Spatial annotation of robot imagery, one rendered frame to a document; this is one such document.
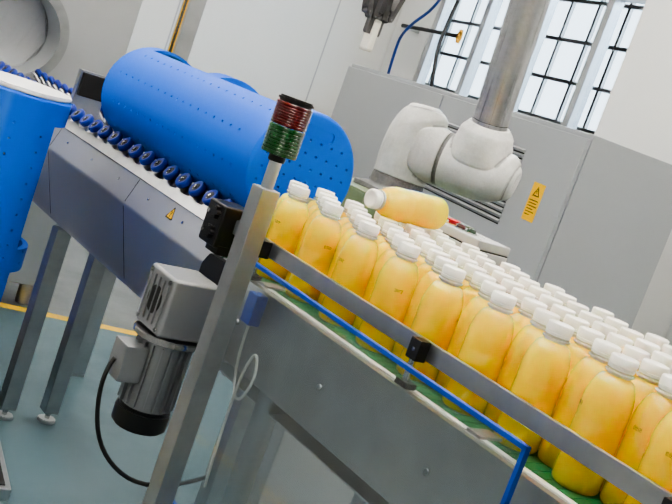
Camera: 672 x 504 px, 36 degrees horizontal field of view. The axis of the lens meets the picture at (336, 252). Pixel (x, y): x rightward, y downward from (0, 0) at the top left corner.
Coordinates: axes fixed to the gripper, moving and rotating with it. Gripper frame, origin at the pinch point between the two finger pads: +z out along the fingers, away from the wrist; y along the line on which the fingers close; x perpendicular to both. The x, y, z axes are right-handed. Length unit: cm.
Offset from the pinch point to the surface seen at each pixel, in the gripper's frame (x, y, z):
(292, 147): -42, -38, 25
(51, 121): 71, -35, 46
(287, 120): -42, -40, 21
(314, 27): 481, 295, -23
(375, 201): -30.5, -7.5, 31.2
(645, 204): 56, 184, 15
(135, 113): 66, -16, 37
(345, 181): 4.0, 10.1, 32.6
